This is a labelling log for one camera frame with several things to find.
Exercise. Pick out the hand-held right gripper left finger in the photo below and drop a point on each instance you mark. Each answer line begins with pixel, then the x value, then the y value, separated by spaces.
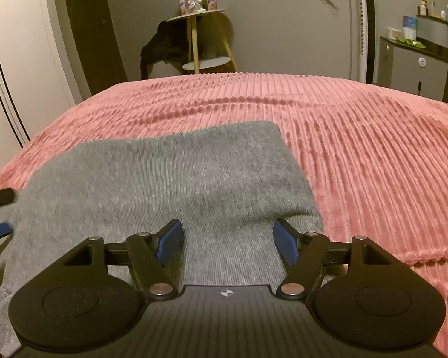
pixel 170 242

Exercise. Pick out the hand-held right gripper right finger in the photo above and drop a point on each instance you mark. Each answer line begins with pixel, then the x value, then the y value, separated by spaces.
pixel 286 240

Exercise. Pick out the grey pants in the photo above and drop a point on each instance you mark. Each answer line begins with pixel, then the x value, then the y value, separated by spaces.
pixel 153 179

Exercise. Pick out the pink ribbed blanket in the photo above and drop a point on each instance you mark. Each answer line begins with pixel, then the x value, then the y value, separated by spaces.
pixel 358 156

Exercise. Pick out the white wardrobe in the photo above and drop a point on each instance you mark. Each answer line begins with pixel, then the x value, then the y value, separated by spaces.
pixel 11 63

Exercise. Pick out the round wooden-legged side table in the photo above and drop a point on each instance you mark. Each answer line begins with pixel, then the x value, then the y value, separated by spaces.
pixel 205 62

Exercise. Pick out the dark wooden door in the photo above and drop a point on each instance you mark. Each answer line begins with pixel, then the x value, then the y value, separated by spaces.
pixel 91 30

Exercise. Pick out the dark clothing pile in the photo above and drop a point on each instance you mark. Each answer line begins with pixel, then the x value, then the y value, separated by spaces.
pixel 164 46

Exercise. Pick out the grey cabinet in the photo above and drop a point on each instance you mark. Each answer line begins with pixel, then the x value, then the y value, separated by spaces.
pixel 403 71

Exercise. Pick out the green leafy item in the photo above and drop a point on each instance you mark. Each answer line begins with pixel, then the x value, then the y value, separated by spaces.
pixel 410 43

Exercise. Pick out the pink printed can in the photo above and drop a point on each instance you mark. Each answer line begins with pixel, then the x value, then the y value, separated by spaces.
pixel 212 2
pixel 183 8

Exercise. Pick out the blue and white packet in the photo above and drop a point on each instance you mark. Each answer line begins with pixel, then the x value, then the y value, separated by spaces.
pixel 410 27

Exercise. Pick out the grey dresser shelf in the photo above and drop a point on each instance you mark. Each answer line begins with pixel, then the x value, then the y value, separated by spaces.
pixel 438 33

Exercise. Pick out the orange-capped bottle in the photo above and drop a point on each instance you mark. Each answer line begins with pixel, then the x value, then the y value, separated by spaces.
pixel 422 8

